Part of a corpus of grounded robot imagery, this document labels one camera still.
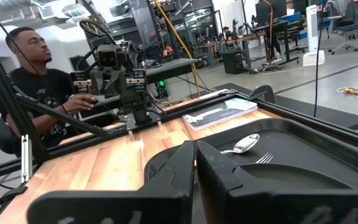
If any white tower fan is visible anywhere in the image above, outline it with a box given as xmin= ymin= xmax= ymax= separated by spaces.
xmin=302 ymin=4 xmax=326 ymax=67

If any grey and blue office chair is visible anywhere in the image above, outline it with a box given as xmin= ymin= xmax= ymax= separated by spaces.
xmin=324 ymin=0 xmax=358 ymax=56

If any yellow hose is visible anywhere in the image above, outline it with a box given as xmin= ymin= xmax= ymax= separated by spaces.
xmin=152 ymin=0 xmax=202 ymax=98

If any white and black booklet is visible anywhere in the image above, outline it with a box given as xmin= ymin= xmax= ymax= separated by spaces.
xmin=181 ymin=97 xmax=259 ymax=132

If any black frame foot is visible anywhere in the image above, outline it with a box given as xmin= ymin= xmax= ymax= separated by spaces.
xmin=0 ymin=185 xmax=29 ymax=207

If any green lit device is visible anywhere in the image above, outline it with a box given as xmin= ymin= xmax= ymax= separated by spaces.
xmin=155 ymin=80 xmax=170 ymax=99

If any person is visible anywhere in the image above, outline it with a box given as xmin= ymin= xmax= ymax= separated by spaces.
xmin=221 ymin=26 xmax=234 ymax=40
xmin=0 ymin=26 xmax=99 ymax=147

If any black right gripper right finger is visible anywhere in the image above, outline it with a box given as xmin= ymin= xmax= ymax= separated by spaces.
xmin=196 ymin=140 xmax=358 ymax=224

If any thick black hanging cable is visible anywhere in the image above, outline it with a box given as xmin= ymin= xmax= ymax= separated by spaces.
xmin=313 ymin=0 xmax=324 ymax=118

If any black office chair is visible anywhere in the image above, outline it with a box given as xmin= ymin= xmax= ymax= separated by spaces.
xmin=0 ymin=117 xmax=22 ymax=156

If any black computer tower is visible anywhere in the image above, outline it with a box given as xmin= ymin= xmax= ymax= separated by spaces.
xmin=221 ymin=50 xmax=246 ymax=75

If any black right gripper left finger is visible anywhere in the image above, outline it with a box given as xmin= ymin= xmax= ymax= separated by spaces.
xmin=26 ymin=139 xmax=196 ymax=224

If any black standing desk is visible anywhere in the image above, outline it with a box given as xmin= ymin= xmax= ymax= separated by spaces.
xmin=252 ymin=18 xmax=306 ymax=68

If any silver metal fork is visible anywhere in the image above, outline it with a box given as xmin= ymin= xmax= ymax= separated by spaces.
xmin=255 ymin=152 xmax=275 ymax=165

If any black curved corner bracket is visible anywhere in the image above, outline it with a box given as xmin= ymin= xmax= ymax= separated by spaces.
xmin=247 ymin=84 xmax=276 ymax=104

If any silver metal bracket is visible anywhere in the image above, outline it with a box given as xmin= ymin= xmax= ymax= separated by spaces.
xmin=21 ymin=134 xmax=33 ymax=184

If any yellow power plug with cord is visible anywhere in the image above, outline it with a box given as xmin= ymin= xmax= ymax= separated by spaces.
xmin=336 ymin=86 xmax=358 ymax=98

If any black monitor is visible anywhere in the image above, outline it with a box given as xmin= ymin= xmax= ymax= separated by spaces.
xmin=254 ymin=0 xmax=288 ymax=26

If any black plastic tray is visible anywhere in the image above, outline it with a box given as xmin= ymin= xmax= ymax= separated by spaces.
xmin=144 ymin=117 xmax=358 ymax=191

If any thin black cable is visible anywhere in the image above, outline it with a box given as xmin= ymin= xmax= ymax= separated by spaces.
xmin=0 ymin=0 xmax=40 ymax=76

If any silver metal spoon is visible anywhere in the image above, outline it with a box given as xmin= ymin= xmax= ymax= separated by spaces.
xmin=221 ymin=133 xmax=260 ymax=156

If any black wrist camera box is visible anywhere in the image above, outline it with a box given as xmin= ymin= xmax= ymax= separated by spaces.
xmin=96 ymin=44 xmax=119 ymax=68

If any black slanted frame post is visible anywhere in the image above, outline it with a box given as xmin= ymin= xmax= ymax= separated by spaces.
xmin=0 ymin=25 xmax=50 ymax=164

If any wooden workbench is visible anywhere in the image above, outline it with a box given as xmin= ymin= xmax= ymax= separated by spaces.
xmin=197 ymin=32 xmax=267 ymax=68

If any grey side table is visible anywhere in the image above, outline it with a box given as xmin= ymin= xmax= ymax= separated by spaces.
xmin=144 ymin=57 xmax=199 ymax=85

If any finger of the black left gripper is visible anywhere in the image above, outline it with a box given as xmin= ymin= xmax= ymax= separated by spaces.
xmin=109 ymin=68 xmax=127 ymax=95
xmin=89 ymin=68 xmax=109 ymax=95

